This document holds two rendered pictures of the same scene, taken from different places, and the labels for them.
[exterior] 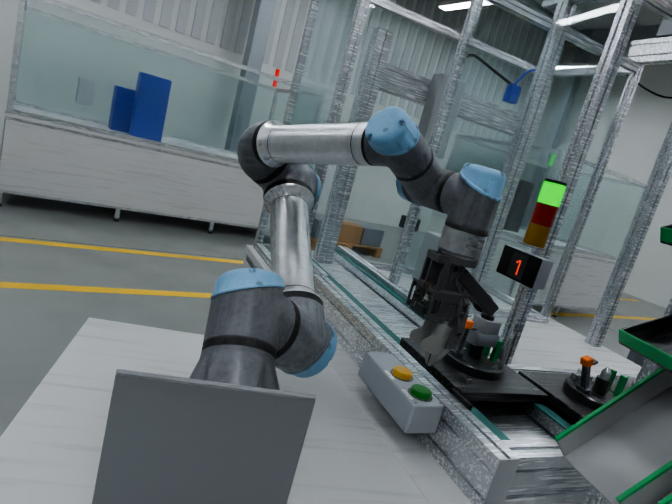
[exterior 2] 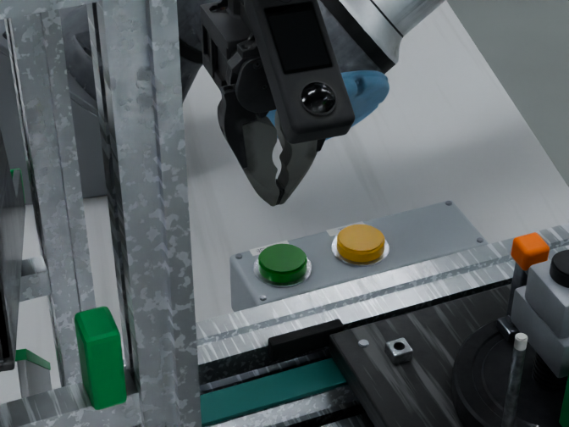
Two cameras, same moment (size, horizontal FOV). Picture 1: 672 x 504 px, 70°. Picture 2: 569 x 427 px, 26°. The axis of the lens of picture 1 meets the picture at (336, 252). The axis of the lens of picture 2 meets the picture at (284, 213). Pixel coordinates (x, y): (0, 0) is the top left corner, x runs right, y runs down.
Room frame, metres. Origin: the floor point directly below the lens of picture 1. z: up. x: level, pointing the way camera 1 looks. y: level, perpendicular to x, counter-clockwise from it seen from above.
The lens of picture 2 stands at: (0.89, -0.99, 1.61)
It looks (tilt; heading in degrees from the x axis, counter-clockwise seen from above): 37 degrees down; 94
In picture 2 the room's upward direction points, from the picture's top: straight up
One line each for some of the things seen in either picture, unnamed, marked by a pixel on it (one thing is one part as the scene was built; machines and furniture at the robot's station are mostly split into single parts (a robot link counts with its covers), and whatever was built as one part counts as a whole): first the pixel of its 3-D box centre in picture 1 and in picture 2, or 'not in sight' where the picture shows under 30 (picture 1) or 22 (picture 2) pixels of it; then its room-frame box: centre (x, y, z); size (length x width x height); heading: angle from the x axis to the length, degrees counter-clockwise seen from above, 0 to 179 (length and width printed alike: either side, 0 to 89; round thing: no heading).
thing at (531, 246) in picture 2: (465, 336); (530, 289); (1.02, -0.33, 1.04); 0.04 x 0.02 x 0.08; 116
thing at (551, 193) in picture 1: (551, 194); not in sight; (1.14, -0.45, 1.38); 0.05 x 0.05 x 0.05
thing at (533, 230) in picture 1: (536, 235); not in sight; (1.14, -0.45, 1.28); 0.05 x 0.05 x 0.05
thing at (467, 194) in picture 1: (474, 198); not in sight; (0.83, -0.20, 1.34); 0.09 x 0.08 x 0.11; 45
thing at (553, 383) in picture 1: (602, 383); not in sight; (1.03, -0.65, 1.01); 0.24 x 0.24 x 0.13; 26
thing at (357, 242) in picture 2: (401, 374); (360, 246); (0.90, -0.19, 0.96); 0.04 x 0.04 x 0.02
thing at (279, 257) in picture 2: (420, 393); (282, 267); (0.84, -0.22, 0.96); 0.04 x 0.04 x 0.02
